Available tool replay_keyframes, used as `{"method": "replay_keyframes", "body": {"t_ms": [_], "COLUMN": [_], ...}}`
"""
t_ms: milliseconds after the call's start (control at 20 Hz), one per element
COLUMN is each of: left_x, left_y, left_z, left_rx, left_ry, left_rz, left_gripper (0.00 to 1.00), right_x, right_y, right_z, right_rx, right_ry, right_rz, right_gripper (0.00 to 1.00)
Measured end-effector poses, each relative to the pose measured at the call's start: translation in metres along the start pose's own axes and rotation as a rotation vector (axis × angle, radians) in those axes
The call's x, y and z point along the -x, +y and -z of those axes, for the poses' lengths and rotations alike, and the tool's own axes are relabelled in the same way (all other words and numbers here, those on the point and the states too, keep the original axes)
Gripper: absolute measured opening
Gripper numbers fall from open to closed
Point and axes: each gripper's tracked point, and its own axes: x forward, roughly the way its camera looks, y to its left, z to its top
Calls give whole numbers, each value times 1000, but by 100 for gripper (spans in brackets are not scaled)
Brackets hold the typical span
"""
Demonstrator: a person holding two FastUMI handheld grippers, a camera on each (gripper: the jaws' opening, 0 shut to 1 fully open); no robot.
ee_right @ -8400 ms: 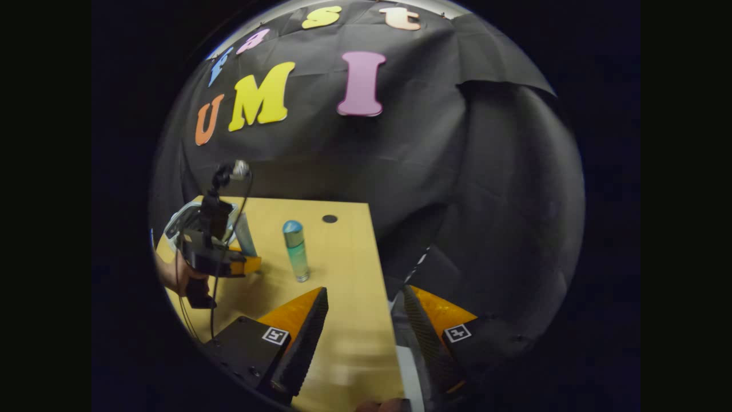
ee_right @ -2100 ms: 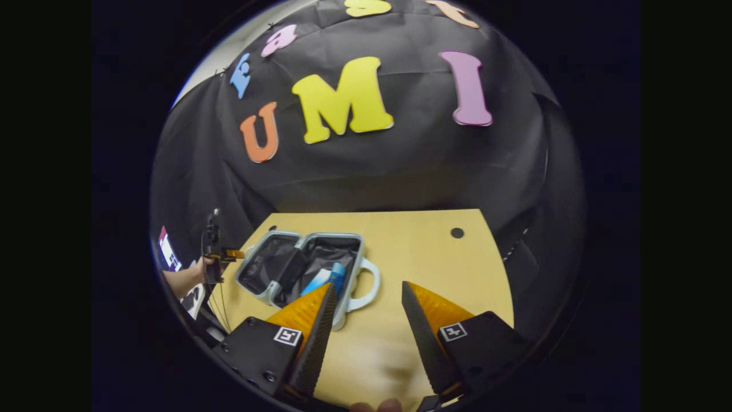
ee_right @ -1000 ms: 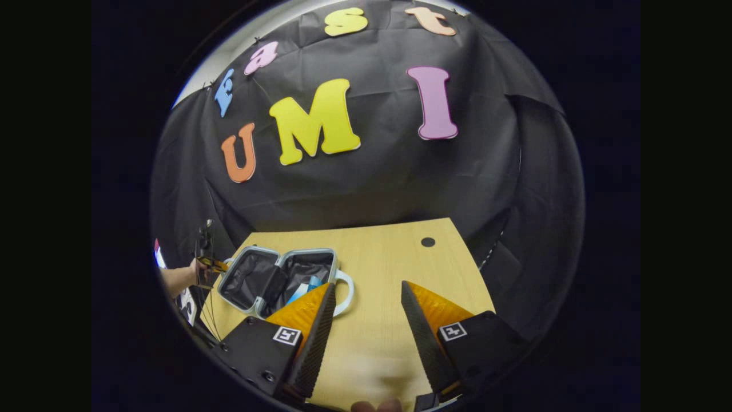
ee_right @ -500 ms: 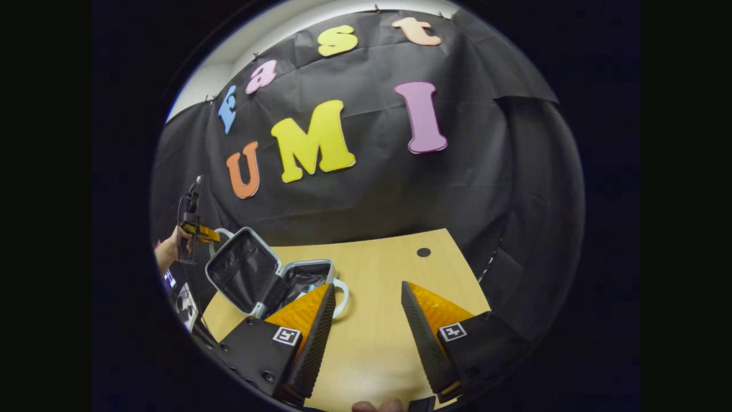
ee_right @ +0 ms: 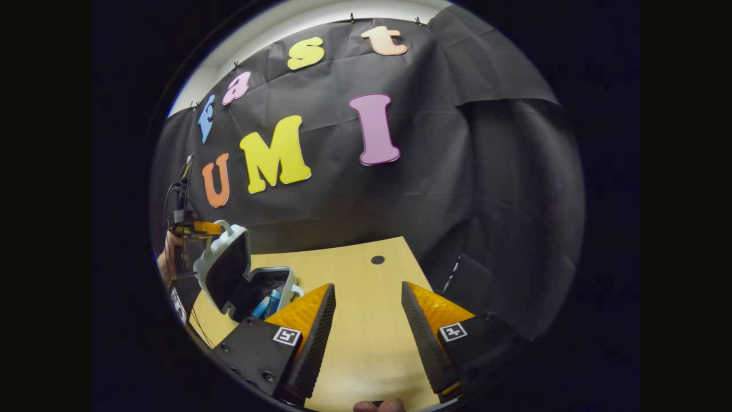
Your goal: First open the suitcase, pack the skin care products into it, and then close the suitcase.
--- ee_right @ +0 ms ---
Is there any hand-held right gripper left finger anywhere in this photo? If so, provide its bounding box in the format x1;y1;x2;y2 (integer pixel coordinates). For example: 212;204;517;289
212;283;337;405

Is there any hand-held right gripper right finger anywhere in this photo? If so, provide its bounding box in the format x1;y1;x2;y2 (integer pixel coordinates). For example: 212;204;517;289
400;280;531;405

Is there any white suitcase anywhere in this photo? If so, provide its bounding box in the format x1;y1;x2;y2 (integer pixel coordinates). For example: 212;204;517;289
193;220;305;324

